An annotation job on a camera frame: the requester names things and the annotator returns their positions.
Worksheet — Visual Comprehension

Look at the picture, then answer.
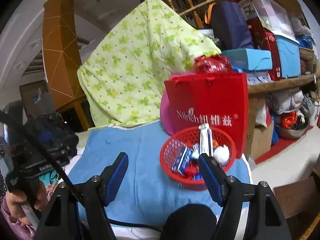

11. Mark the maroon sleeve left forearm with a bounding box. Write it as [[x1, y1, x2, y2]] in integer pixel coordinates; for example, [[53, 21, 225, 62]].
[[0, 182, 61, 240]]

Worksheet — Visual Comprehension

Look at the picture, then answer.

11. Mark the left hand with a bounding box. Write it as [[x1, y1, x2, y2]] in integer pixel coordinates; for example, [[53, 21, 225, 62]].
[[5, 181, 48, 225]]

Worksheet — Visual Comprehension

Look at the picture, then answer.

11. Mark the black equipment case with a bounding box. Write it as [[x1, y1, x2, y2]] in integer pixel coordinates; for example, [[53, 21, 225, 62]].
[[1, 113, 79, 179]]

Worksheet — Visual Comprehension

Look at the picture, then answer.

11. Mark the blue towel blanket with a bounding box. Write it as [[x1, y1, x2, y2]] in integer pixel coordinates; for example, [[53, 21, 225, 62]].
[[68, 122, 222, 228]]

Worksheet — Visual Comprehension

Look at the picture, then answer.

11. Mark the red floor mat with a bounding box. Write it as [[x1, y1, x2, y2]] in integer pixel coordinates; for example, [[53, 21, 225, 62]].
[[254, 127, 313, 164]]

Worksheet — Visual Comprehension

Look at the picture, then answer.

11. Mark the cardboard box on floor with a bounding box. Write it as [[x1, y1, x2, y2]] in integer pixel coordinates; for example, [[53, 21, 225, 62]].
[[247, 121, 274, 160]]

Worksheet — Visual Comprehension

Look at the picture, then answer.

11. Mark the red crumpled foil wrapper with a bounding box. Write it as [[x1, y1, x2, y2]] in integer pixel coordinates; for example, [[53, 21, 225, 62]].
[[184, 162, 199, 178]]

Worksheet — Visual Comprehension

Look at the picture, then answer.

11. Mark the metal basin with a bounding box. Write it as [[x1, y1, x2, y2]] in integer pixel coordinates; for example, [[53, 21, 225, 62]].
[[275, 124, 309, 140]]

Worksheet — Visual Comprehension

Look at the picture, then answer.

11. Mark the red plastic mesh basket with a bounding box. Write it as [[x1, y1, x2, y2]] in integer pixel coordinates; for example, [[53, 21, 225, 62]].
[[159, 127, 236, 191]]

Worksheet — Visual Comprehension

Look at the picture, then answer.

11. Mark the small blue white box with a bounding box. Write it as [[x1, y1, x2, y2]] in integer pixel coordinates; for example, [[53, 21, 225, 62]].
[[171, 146, 194, 176]]

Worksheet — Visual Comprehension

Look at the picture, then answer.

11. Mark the silver toothpaste tube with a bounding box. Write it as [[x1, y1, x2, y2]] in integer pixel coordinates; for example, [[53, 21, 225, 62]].
[[199, 123, 214, 157]]

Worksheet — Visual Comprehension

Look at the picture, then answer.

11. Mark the magenta pink pillow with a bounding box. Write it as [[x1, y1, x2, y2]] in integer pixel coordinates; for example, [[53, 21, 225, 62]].
[[159, 86, 196, 135]]

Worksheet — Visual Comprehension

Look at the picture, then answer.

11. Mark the green clover pattern quilt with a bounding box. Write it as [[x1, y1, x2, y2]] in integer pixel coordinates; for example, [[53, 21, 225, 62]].
[[78, 0, 221, 127]]

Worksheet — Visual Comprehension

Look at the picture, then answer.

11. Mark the red Nilrich paper bag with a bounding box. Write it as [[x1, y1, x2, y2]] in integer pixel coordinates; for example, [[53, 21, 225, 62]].
[[164, 72, 248, 158]]

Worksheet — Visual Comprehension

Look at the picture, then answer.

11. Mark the orange wooden pillar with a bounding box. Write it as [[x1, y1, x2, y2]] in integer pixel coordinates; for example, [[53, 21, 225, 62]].
[[42, 0, 90, 131]]

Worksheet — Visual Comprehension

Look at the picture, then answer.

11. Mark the wooden shelf board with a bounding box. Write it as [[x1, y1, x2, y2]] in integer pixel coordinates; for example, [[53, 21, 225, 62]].
[[248, 73, 319, 94]]

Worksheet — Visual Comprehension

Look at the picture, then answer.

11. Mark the light blue cardboard box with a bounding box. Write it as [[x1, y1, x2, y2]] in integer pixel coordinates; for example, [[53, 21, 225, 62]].
[[221, 48, 272, 71]]

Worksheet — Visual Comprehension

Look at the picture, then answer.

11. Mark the red plastic bag in bag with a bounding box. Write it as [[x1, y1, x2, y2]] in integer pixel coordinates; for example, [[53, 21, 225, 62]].
[[193, 55, 232, 74]]

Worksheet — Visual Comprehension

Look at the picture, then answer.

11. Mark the wicker basket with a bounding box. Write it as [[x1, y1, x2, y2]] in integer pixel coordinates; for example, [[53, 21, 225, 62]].
[[299, 47, 315, 61]]

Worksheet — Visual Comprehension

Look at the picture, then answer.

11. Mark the dark red gift box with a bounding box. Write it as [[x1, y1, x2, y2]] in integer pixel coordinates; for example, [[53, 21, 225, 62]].
[[247, 17, 281, 81]]

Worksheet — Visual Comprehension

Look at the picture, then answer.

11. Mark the dark blue bag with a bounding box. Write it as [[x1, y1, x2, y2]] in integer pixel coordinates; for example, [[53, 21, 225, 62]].
[[211, 1, 254, 50]]

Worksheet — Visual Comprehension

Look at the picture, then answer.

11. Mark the clear plastic storage box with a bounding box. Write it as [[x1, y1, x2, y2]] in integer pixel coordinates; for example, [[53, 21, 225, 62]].
[[238, 0, 297, 42]]

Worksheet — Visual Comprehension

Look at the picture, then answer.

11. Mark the black cable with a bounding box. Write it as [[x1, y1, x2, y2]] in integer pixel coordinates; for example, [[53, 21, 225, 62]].
[[0, 109, 163, 233]]

